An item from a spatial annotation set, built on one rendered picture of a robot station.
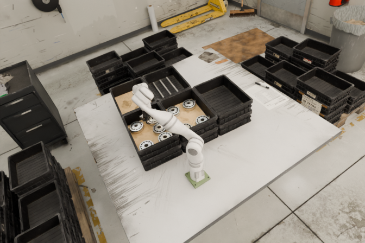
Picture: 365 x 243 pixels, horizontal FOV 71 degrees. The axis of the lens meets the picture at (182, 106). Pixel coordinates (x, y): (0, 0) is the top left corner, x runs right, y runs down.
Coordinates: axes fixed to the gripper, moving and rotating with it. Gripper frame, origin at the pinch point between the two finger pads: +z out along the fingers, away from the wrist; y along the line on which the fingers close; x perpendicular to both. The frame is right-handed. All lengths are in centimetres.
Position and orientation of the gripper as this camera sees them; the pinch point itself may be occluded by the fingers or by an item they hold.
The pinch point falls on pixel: (150, 120)
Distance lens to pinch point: 195.4
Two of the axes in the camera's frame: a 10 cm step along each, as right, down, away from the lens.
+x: -5.1, -5.3, 6.8
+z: 1.3, 7.3, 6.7
